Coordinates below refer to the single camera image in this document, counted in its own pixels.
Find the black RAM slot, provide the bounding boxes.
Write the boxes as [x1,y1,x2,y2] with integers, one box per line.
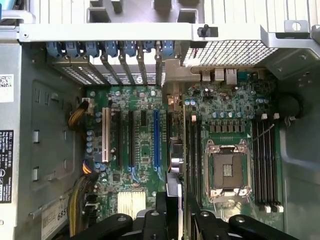
[196,118,204,207]
[186,117,193,193]
[258,117,267,213]
[270,113,284,213]
[251,117,261,212]
[191,117,198,201]
[264,117,275,213]

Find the blue expansion slot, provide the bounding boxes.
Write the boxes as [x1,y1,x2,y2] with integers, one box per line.
[153,108,162,171]

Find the long black expansion slot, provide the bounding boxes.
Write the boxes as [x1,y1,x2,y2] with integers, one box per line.
[127,109,136,168]
[166,112,174,141]
[117,109,125,166]

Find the white expansion slot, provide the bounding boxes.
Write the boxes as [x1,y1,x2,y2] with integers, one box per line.
[101,107,112,163]

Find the perforated metal slot cover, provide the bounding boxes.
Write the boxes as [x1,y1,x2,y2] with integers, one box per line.
[51,59,85,87]
[136,46,149,86]
[100,54,124,86]
[71,57,111,86]
[154,46,164,86]
[118,54,136,86]

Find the silver finned chipset heatsink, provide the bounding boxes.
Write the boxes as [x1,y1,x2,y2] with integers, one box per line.
[117,190,147,214]

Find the silver CPU socket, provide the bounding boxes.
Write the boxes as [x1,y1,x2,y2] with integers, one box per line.
[204,139,253,201]

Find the green motherboard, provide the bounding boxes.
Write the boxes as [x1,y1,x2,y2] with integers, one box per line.
[83,69,285,240]

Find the white numbered service label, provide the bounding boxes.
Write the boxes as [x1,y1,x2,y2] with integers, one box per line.
[40,194,70,228]

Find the thin metal locking lever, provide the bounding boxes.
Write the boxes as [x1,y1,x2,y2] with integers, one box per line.
[250,123,275,145]

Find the rear port block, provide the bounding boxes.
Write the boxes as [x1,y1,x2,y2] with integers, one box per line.
[200,67,239,85]

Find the grey metal PC case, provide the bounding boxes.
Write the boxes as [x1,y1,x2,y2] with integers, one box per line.
[0,21,320,240]

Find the black Dell info label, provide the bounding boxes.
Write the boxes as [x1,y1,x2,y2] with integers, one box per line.
[0,129,15,201]

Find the black thumbscrew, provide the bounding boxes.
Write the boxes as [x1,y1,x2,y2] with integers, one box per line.
[197,24,209,39]

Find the white barcode sticker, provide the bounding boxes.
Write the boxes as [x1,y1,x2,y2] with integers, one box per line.
[0,73,14,103]

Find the light blue plastic part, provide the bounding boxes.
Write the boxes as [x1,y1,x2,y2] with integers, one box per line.
[0,0,26,19]

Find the yellow black power wire bundle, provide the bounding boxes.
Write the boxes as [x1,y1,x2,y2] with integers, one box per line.
[67,98,95,130]
[66,172,100,238]

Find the small orange black wire plug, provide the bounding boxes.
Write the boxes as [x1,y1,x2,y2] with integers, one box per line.
[81,161,95,176]

